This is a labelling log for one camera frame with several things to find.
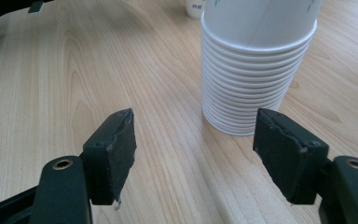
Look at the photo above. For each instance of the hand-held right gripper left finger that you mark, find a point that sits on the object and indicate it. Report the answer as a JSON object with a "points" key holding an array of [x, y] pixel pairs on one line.
{"points": [[112, 155]]}

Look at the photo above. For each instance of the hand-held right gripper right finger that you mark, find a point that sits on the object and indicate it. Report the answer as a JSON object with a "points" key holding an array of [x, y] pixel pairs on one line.
{"points": [[286, 155]]}

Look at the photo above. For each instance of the stack of white paper cups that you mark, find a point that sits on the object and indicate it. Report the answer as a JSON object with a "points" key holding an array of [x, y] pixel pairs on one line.
{"points": [[245, 77]]}

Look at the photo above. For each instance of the single green-print paper cup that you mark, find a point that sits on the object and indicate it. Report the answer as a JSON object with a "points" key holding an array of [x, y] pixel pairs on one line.
{"points": [[195, 9]]}

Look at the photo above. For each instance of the small dark object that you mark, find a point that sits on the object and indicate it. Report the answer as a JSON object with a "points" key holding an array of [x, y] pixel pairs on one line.
{"points": [[36, 6]]}

